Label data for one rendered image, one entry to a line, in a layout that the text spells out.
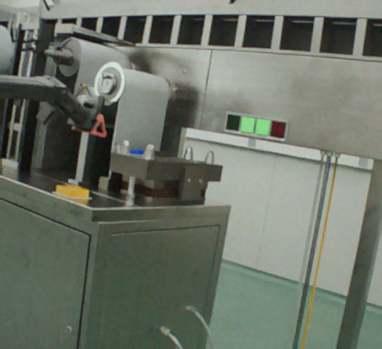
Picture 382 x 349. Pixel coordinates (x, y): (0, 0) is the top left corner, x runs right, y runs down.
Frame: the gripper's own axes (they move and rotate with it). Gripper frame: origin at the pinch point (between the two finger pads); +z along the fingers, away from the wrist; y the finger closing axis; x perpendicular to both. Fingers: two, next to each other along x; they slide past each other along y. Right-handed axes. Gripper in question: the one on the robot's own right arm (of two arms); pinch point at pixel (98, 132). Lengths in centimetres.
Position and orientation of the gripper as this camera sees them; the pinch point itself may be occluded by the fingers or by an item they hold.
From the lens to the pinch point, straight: 173.3
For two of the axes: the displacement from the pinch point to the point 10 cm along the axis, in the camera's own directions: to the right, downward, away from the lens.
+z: 4.5, 5.2, 7.2
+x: 4.4, -8.4, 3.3
